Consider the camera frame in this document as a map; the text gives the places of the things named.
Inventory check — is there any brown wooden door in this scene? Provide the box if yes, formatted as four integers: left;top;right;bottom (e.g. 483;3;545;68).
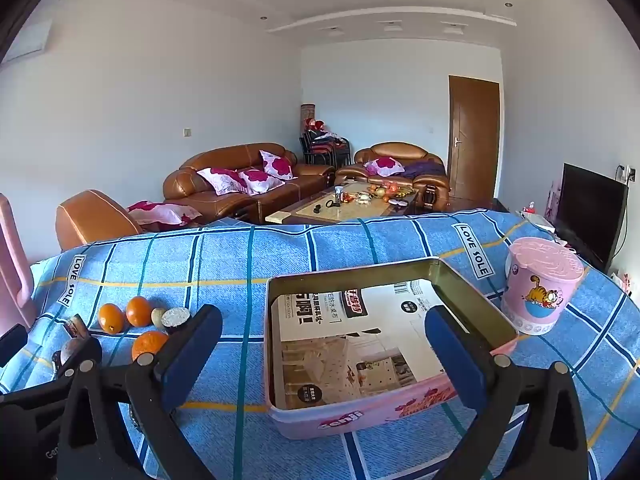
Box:
446;75;501;200

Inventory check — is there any pink metal tin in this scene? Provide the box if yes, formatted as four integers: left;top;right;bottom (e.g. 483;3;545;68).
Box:
263;256;519;442

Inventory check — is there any flat white box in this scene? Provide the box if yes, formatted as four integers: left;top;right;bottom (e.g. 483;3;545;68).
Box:
520;212;556;233

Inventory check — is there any heap of colourful food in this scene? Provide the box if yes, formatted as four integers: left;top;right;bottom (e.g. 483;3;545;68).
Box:
355;182;416;205

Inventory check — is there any orange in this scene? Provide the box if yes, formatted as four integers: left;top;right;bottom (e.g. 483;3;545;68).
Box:
125;296;153;327
98;303;125;335
131;330;170;362

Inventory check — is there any red cloth bundle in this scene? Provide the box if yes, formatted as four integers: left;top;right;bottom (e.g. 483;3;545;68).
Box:
304;117;341;142

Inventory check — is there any black television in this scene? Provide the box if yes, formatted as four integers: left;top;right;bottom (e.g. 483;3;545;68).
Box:
555;162;629;273

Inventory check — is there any pink floral pillow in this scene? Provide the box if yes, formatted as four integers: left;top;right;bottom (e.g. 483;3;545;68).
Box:
196;166;249;197
238;169;286;196
127;200;203;227
364;156;405;177
258;150;296;181

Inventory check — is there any dark brown round fruit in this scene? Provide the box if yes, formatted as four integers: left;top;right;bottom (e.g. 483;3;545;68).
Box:
161;307;192;335
52;337;101;368

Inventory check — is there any pink cat print bucket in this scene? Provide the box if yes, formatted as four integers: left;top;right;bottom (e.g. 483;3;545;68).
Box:
500;237;585;337

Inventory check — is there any wooden coffee table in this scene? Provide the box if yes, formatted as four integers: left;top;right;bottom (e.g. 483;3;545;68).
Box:
265;181;420;226

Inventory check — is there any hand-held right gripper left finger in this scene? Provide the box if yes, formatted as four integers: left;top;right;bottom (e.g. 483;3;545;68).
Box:
57;304;224;480

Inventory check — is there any pink plastic chair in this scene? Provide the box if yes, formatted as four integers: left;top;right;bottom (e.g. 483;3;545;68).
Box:
0;192;36;331

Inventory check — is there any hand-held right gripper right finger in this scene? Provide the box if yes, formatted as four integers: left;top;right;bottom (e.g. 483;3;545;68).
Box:
424;305;593;480

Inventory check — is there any stack of black chairs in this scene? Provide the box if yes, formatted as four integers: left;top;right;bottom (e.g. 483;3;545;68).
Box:
299;132;351;167

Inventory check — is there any brown snack packet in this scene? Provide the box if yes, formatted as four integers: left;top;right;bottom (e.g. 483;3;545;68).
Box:
66;314;91;339

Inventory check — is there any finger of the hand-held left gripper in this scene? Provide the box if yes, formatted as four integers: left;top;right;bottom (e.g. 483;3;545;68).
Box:
0;347;103;406
0;324;29;367

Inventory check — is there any blue plaid bedsheet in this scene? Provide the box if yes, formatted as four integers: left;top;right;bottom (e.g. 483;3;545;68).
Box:
0;207;640;480

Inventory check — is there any printed paper sheet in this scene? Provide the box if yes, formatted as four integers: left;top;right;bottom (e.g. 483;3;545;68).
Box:
271;279;471;411

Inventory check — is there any purple blanket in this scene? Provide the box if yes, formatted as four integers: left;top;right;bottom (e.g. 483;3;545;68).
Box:
400;159;447;179

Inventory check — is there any brown leather three-seat sofa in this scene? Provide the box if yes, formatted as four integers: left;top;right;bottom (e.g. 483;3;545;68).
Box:
162;142;337;226

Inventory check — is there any white air conditioner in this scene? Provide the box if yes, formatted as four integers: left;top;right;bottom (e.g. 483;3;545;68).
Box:
2;17;53;63

